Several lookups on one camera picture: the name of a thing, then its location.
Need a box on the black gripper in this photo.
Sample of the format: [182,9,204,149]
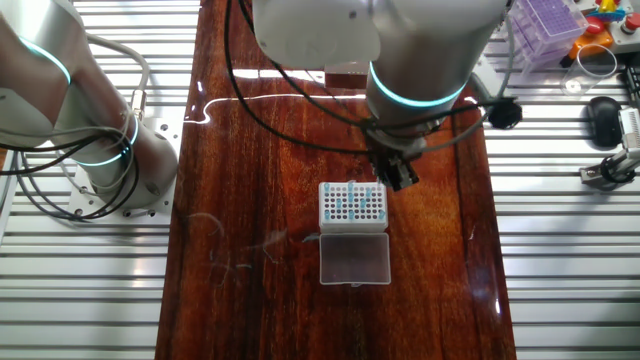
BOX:
[368,143,421,194]

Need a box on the purple pipette tip box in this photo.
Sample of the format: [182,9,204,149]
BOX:
[508,0,590,77]

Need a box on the large brown wooden board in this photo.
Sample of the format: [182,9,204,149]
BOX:
[154,0,517,360]

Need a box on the clear plastic cup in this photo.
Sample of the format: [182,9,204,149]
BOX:
[559,43,619,97]

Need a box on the black computer mouse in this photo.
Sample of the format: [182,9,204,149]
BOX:
[585,96,624,149]

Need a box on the orange box red button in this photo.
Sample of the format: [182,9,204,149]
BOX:
[559,14,615,69]

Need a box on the black keyboard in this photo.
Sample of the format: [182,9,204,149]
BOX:
[621,65,640,109]

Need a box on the small colourful toy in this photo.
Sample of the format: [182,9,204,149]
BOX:
[594,0,624,24]

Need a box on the grey box red button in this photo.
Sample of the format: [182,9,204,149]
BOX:
[610,12,640,55]

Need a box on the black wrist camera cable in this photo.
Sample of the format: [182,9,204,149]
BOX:
[238,0,506,132]

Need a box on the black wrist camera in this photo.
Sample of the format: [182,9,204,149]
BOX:
[487,97,524,130]

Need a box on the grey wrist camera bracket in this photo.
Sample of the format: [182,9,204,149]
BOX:
[468,54,504,104]

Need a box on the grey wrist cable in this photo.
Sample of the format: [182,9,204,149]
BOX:
[423,13,517,154]

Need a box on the thick black gripper cable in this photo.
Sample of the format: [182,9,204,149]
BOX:
[223,0,374,155]

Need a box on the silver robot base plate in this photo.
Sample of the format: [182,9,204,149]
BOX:
[67,117,184,224]

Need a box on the small silver mounted camera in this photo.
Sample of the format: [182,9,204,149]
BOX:
[618,107,640,150]

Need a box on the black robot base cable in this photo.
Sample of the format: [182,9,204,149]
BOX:
[0,102,144,219]

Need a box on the grey cable metal connector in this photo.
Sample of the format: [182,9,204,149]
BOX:
[82,30,151,122]

